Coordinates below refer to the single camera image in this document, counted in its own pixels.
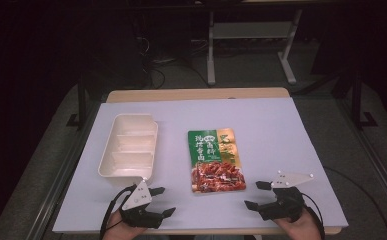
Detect white table mat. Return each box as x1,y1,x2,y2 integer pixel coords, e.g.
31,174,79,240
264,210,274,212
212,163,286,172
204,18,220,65
52,96,349,234

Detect person's right hand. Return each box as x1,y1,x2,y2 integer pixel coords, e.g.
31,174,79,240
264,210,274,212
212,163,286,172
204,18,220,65
273,207,323,240

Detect black floor cables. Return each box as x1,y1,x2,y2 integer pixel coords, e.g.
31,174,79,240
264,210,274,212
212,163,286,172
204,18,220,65
135,34,212,90

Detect black floor cable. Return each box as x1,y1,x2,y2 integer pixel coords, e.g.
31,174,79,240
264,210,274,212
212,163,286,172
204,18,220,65
323,165,387,240

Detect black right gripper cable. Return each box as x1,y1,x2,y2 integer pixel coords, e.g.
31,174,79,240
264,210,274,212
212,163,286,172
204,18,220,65
300,192,326,240

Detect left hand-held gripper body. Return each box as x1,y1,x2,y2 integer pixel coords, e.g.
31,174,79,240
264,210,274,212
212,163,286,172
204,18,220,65
119,179,164,230

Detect green and red snack packet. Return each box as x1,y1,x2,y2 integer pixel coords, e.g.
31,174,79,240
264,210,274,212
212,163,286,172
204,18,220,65
187,127,248,194

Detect person's left hand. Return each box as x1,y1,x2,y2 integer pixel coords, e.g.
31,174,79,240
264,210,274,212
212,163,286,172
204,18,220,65
102,210,148,240

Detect black metal stand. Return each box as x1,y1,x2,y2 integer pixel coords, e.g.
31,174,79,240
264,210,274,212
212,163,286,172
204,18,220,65
349,68,379,132
65,74,89,132

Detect white compartment lunch tray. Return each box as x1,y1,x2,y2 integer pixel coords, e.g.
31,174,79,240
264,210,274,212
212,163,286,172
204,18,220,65
97,113,160,187

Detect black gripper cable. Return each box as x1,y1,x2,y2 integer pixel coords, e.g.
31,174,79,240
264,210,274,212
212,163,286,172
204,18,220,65
300,192,326,240
98,184,138,240

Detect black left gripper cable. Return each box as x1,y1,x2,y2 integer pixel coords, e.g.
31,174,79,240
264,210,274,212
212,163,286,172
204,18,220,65
98,184,138,240

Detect white metal table frame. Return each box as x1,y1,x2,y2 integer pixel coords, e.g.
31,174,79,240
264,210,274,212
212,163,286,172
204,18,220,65
206,9,304,87

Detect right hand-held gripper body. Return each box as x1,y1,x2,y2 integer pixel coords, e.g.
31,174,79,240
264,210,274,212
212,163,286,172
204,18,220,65
258,170,315,223

